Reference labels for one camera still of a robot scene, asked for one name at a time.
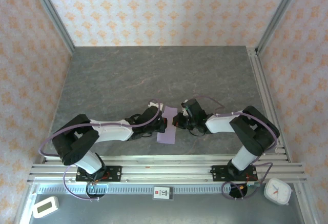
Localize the purple paper sheet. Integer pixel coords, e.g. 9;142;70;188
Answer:
155;105;179;145

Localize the small white calendar card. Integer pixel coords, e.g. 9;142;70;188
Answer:
153;186;175;201

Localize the grey metal shelf plate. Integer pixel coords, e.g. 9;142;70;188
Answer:
28;193;305;224

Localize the white analogue clock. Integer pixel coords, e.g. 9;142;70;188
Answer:
263;177;293;206

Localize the white digital timer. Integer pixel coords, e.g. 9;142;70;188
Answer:
32;195;60;219

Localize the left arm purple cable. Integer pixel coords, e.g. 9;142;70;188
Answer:
38;99;165;202

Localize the long aluminium rail frame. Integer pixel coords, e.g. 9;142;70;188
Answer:
27;154;308;184

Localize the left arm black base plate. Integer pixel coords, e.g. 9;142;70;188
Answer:
76;166;122;183

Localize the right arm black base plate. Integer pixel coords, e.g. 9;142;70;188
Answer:
211;165;258;182

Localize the slotted grey cable duct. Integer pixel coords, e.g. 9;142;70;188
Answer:
37;185;231;195

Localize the aluminium side rail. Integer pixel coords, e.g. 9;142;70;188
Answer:
246;46;293;163

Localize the aluminium frame post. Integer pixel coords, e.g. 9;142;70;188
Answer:
27;0;75;54
255;0;307;55

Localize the aluminium frame bar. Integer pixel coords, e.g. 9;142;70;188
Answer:
14;182;39;224
294;182;318;224

